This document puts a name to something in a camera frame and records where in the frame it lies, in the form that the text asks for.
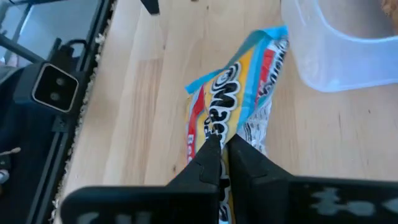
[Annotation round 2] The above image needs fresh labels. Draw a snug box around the large clear plastic bin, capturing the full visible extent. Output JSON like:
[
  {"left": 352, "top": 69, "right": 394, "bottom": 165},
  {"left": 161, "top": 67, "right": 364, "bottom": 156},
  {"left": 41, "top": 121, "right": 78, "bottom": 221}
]
[{"left": 280, "top": 0, "right": 398, "bottom": 93}]

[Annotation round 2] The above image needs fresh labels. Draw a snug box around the black crossbar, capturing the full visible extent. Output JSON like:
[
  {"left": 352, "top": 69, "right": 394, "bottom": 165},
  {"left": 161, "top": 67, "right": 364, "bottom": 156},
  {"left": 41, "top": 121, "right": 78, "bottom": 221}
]
[{"left": 0, "top": 32, "right": 44, "bottom": 63}]

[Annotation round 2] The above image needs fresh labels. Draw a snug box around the black square mount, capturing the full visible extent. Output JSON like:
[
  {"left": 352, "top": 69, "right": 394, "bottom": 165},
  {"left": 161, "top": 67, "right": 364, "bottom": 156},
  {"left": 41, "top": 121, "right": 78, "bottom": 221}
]
[{"left": 14, "top": 60, "right": 80, "bottom": 114}]

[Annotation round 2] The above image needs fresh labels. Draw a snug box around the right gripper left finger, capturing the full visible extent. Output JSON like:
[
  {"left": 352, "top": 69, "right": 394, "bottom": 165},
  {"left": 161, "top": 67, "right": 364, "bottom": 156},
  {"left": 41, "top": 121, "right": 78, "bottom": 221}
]
[{"left": 167, "top": 133, "right": 222, "bottom": 188}]

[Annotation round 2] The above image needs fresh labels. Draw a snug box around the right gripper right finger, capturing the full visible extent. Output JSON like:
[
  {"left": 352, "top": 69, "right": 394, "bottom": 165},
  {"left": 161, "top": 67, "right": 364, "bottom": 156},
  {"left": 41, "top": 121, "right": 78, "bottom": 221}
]
[{"left": 226, "top": 133, "right": 295, "bottom": 224}]

